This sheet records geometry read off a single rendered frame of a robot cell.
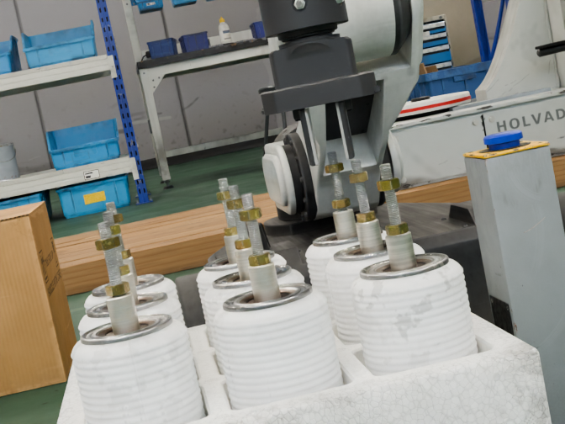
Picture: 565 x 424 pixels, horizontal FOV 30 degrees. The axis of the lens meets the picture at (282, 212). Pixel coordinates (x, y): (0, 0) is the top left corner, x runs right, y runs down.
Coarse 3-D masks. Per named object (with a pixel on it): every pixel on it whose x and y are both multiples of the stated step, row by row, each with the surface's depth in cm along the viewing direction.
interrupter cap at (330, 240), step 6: (330, 234) 115; (318, 240) 113; (324, 240) 112; (330, 240) 112; (336, 240) 112; (342, 240) 109; (348, 240) 108; (354, 240) 108; (318, 246) 110; (324, 246) 109
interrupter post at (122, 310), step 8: (112, 296) 86; (120, 296) 85; (128, 296) 85; (112, 304) 85; (120, 304) 84; (128, 304) 85; (112, 312) 85; (120, 312) 85; (128, 312) 85; (136, 312) 86; (112, 320) 85; (120, 320) 85; (128, 320) 85; (136, 320) 85; (120, 328) 85; (128, 328) 85; (136, 328) 85
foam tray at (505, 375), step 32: (480, 320) 95; (192, 352) 105; (352, 352) 93; (480, 352) 85; (512, 352) 83; (224, 384) 92; (352, 384) 83; (384, 384) 81; (416, 384) 82; (448, 384) 82; (480, 384) 82; (512, 384) 83; (544, 384) 83; (64, 416) 91; (224, 416) 81; (256, 416) 81; (288, 416) 80; (320, 416) 81; (352, 416) 81; (384, 416) 81; (416, 416) 82; (448, 416) 82; (480, 416) 83; (512, 416) 83; (544, 416) 83
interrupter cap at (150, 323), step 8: (144, 320) 88; (152, 320) 87; (160, 320) 86; (168, 320) 85; (96, 328) 88; (104, 328) 87; (112, 328) 87; (144, 328) 84; (152, 328) 83; (160, 328) 84; (88, 336) 86; (96, 336) 85; (104, 336) 85; (112, 336) 83; (120, 336) 82; (128, 336) 82; (136, 336) 82; (88, 344) 83; (96, 344) 83
